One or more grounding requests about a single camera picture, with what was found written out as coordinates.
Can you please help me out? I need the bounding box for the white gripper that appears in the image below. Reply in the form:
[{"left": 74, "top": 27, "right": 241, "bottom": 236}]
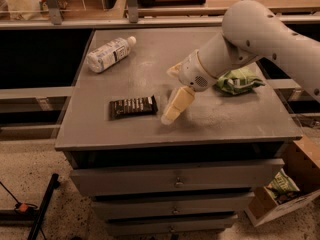
[{"left": 161, "top": 50, "right": 217, "bottom": 125}]

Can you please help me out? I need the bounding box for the metal shelf rail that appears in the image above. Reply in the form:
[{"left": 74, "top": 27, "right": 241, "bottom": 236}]
[{"left": 0, "top": 0, "right": 320, "bottom": 31}]

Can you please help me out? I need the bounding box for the green chip bag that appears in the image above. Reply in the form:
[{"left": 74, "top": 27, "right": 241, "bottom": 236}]
[{"left": 215, "top": 67, "right": 265, "bottom": 95}]

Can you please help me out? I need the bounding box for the top grey drawer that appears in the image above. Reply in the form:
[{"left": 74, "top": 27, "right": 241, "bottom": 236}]
[{"left": 70, "top": 158, "right": 284, "bottom": 196}]

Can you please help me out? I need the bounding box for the black stand leg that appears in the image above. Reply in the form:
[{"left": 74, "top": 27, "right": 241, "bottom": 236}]
[{"left": 0, "top": 173, "right": 60, "bottom": 240}]

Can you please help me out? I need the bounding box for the green snack bag in box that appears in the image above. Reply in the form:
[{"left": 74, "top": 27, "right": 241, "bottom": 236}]
[{"left": 266, "top": 169, "right": 300, "bottom": 200}]

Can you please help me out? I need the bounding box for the black rxbar chocolate bar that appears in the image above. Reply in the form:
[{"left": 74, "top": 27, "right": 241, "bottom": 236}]
[{"left": 109, "top": 96, "right": 158, "bottom": 120}]

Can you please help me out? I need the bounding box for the cardboard box with snacks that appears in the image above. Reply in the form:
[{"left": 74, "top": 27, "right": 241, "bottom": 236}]
[{"left": 245, "top": 136, "right": 320, "bottom": 226}]

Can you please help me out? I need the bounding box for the grey drawer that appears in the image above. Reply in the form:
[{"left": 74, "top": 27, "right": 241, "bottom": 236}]
[
  {"left": 107, "top": 213, "right": 238, "bottom": 236},
  {"left": 92, "top": 192, "right": 254, "bottom": 220},
  {"left": 70, "top": 158, "right": 284, "bottom": 196}
]

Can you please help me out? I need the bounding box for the clear plastic bottle white cap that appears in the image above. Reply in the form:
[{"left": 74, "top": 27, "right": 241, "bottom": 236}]
[{"left": 86, "top": 36, "right": 136, "bottom": 73}]

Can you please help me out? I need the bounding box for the bottom grey drawer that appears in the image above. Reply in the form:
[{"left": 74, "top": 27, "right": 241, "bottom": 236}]
[{"left": 107, "top": 213, "right": 238, "bottom": 236}]

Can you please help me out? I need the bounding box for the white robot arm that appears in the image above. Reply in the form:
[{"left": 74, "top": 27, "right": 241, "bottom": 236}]
[{"left": 161, "top": 0, "right": 320, "bottom": 125}]

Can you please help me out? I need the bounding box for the orange clamp with cable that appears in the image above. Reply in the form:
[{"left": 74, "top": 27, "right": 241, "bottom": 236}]
[{"left": 0, "top": 181, "right": 38, "bottom": 215}]

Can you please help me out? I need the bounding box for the middle grey drawer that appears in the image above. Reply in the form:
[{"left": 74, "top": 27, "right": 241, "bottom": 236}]
[{"left": 92, "top": 192, "right": 254, "bottom": 220}]

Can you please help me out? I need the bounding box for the grey drawer cabinet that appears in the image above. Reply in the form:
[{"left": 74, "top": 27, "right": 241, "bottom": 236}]
[{"left": 54, "top": 26, "right": 303, "bottom": 237}]

